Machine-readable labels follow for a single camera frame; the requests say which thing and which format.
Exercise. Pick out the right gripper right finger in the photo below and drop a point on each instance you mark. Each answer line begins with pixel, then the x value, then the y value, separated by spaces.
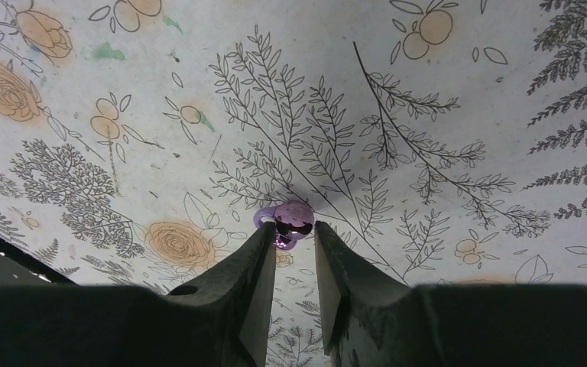
pixel 370 319

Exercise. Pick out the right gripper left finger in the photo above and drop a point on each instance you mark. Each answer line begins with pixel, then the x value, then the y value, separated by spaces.
pixel 220 318

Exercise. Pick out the purple earbuds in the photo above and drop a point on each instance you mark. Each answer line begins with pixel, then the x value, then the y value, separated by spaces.
pixel 294 220

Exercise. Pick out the floral patterned table mat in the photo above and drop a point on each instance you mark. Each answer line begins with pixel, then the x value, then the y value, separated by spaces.
pixel 445 142

